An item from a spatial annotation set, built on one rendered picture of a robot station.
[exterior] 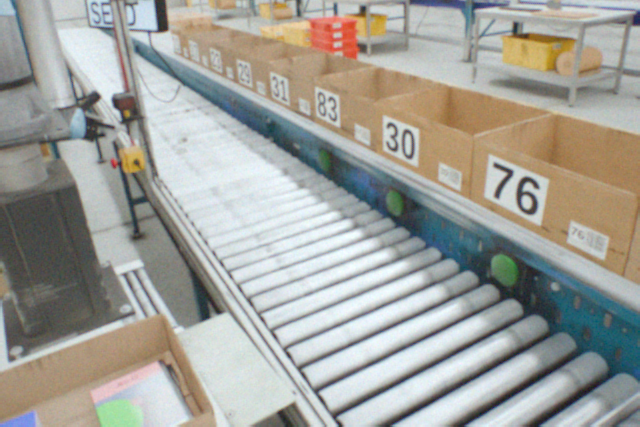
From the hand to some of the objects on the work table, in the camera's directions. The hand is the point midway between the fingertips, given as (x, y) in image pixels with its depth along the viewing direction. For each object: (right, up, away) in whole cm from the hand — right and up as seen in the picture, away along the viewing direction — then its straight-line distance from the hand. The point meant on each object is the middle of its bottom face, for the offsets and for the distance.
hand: (124, 128), depth 173 cm
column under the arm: (+7, -48, -55) cm, 74 cm away
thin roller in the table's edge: (+27, -47, -52) cm, 76 cm away
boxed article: (+19, -64, -92) cm, 114 cm away
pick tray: (+27, -63, -90) cm, 113 cm away
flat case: (+36, -59, -87) cm, 111 cm away
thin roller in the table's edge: (+25, -48, -54) cm, 76 cm away
